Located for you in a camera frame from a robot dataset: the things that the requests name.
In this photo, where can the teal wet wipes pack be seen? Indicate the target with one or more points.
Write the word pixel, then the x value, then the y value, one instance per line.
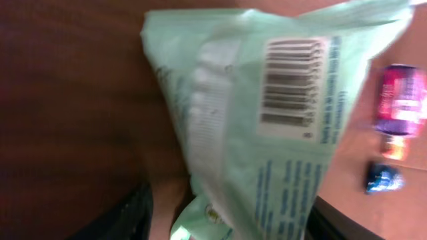
pixel 259 102

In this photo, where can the orange tissue pack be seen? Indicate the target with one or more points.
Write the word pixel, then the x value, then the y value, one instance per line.
pixel 394 147

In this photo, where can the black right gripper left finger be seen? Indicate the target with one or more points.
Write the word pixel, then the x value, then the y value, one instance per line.
pixel 129 219

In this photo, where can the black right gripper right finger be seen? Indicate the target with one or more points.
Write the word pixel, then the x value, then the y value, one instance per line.
pixel 325 222

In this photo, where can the blue snack bar wrapper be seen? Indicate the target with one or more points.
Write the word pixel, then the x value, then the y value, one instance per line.
pixel 382 178

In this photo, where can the purple snack package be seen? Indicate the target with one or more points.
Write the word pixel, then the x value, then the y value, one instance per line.
pixel 400 105

